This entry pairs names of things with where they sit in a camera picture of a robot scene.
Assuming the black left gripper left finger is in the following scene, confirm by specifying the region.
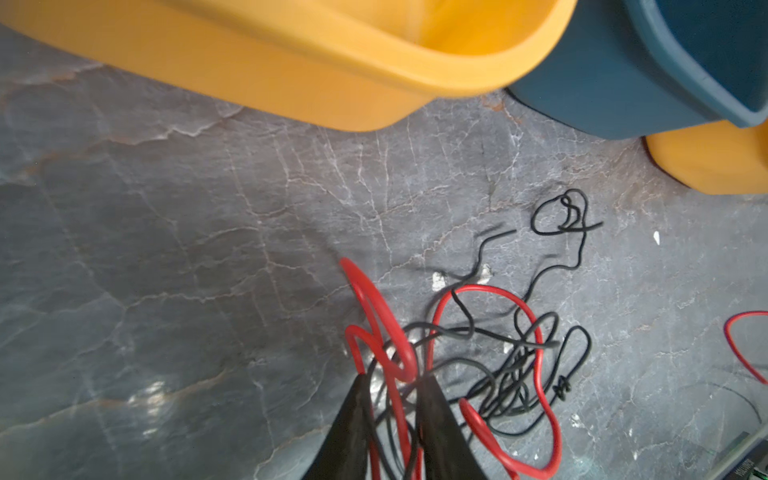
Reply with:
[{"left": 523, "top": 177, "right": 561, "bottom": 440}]
[{"left": 302, "top": 374, "right": 372, "bottom": 480}]

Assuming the left yellow plastic bin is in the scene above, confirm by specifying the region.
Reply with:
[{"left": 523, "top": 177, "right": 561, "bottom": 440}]
[{"left": 1, "top": 1, "right": 576, "bottom": 132}]

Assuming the right yellow plastic bin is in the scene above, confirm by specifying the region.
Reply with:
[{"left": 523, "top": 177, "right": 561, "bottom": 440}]
[{"left": 646, "top": 121, "right": 767, "bottom": 195}]

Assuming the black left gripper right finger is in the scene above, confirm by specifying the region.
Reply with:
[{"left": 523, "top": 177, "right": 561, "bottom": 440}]
[{"left": 417, "top": 375, "right": 487, "bottom": 480}]

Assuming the teal plastic bin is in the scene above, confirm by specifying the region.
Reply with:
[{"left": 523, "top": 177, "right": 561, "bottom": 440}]
[{"left": 507, "top": 1, "right": 767, "bottom": 140}]

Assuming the yellow plastic bin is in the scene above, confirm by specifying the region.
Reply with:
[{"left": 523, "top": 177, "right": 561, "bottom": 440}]
[
  {"left": 1, "top": 1, "right": 576, "bottom": 132},
  {"left": 646, "top": 121, "right": 767, "bottom": 195}
]

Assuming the red cable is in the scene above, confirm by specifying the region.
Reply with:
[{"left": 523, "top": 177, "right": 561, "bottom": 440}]
[
  {"left": 722, "top": 310, "right": 768, "bottom": 386},
  {"left": 338, "top": 256, "right": 564, "bottom": 480}
]

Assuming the black cable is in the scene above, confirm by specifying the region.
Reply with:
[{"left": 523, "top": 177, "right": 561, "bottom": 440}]
[{"left": 359, "top": 188, "right": 605, "bottom": 480}]

